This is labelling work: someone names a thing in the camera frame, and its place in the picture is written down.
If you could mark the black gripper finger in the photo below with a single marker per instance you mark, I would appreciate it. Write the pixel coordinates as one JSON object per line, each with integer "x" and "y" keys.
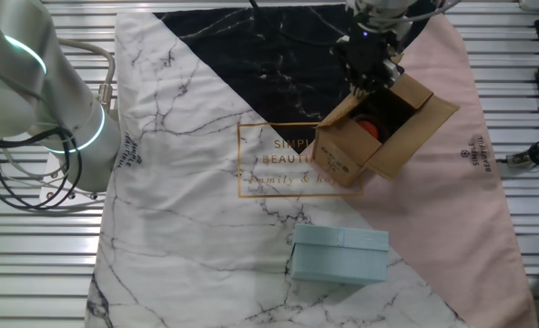
{"x": 383, "y": 84}
{"x": 356, "y": 89}

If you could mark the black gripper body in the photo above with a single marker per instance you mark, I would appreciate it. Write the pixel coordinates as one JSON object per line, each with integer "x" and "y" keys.
{"x": 365, "y": 57}

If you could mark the brown cardboard box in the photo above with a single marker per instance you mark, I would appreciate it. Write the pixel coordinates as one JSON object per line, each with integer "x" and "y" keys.
{"x": 342, "y": 150}

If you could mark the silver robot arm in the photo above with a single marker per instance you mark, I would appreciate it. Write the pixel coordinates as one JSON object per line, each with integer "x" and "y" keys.
{"x": 46, "y": 91}

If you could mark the light blue gift box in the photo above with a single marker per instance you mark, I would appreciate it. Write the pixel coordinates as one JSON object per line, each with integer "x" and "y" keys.
{"x": 338, "y": 259}

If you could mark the orange mini basketball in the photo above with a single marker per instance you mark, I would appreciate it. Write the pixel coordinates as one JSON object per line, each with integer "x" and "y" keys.
{"x": 369, "y": 128}

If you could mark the marble pink black tablecloth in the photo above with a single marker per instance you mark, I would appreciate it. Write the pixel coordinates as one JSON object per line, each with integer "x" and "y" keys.
{"x": 183, "y": 182}

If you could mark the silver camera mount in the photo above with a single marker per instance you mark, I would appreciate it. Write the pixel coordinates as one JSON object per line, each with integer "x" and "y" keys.
{"x": 531, "y": 155}

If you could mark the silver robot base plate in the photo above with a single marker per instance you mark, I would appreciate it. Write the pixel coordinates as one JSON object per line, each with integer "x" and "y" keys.
{"x": 55, "y": 193}

